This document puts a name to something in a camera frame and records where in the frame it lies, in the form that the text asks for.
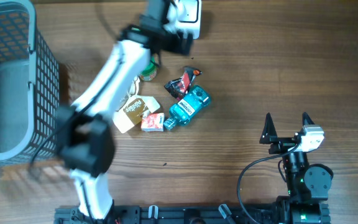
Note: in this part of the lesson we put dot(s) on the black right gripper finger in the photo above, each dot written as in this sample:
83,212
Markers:
269,134
306,120

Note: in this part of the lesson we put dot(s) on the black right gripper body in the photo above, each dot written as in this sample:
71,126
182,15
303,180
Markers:
283,145

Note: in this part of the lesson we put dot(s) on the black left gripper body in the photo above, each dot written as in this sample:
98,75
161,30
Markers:
173,42

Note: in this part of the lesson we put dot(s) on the green lid jar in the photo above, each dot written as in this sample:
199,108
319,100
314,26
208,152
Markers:
150,72

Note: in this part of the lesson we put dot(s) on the black red snack pouch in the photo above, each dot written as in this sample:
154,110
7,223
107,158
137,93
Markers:
179,87

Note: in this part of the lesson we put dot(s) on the blue mouthwash bottle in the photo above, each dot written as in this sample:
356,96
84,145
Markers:
181,113

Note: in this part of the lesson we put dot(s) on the snack packet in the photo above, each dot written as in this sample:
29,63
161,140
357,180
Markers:
135,108

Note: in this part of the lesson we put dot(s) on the red white small box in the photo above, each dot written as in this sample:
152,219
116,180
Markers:
154,122

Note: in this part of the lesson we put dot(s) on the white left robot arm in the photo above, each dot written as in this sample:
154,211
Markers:
84,139

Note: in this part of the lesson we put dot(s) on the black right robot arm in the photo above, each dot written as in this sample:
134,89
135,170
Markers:
308,184

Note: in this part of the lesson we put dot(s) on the white barcode scanner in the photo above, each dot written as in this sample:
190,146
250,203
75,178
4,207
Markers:
189,19

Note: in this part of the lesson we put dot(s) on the grey plastic mesh basket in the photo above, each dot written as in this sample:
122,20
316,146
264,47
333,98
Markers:
29,86

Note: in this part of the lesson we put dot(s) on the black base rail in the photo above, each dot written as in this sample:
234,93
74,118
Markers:
262,213

